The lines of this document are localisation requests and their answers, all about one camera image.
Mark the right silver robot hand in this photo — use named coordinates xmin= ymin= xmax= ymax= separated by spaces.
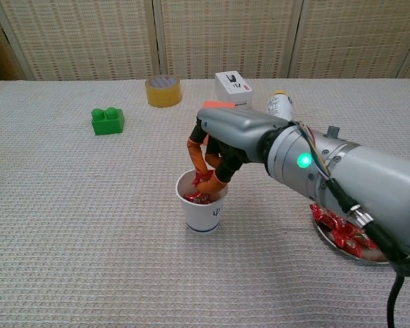
xmin=186 ymin=108 xmax=291 ymax=194

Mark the red candy batch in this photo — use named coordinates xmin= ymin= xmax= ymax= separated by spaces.
xmin=183 ymin=170 xmax=223 ymax=205

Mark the white paper cup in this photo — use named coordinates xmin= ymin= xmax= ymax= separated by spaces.
xmin=175 ymin=169 xmax=229 ymax=235

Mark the red candy pile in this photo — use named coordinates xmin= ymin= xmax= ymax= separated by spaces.
xmin=310 ymin=203 xmax=380 ymax=256

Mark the orange foam cube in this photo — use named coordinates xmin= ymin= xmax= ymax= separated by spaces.
xmin=202 ymin=100 xmax=236 ymax=111

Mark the white printed cardboard box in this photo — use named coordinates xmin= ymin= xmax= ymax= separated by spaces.
xmin=214 ymin=71 xmax=254 ymax=111

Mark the white labelled drink bottle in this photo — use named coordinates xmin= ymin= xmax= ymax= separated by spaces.
xmin=266 ymin=89 xmax=293 ymax=121

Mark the yellow packing tape roll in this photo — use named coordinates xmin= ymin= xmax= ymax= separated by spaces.
xmin=144 ymin=75 xmax=183 ymax=109

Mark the green toy building block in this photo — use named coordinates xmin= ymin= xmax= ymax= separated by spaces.
xmin=90 ymin=107 xmax=126 ymax=137

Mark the round metal plate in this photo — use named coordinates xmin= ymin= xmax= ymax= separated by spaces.
xmin=310 ymin=204 xmax=392 ymax=264

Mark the beige waffle weave tablecloth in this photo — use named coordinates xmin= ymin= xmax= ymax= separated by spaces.
xmin=0 ymin=77 xmax=410 ymax=328

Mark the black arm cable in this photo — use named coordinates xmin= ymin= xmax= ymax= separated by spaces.
xmin=326 ymin=177 xmax=410 ymax=328

